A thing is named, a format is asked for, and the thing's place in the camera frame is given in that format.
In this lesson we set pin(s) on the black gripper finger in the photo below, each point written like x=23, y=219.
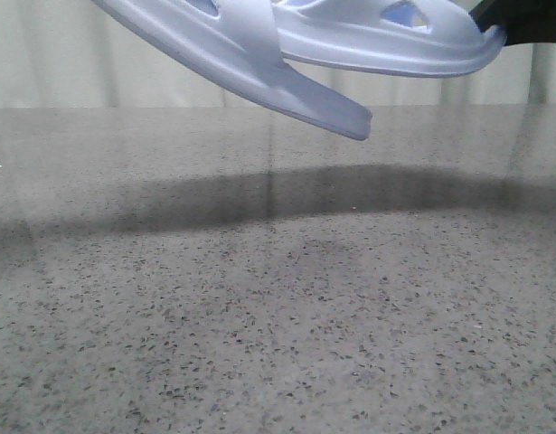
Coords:
x=512, y=22

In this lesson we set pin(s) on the light blue slipper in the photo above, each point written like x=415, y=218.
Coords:
x=405, y=38
x=235, y=45

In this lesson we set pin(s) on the white pleated curtain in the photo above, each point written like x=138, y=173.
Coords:
x=70, y=54

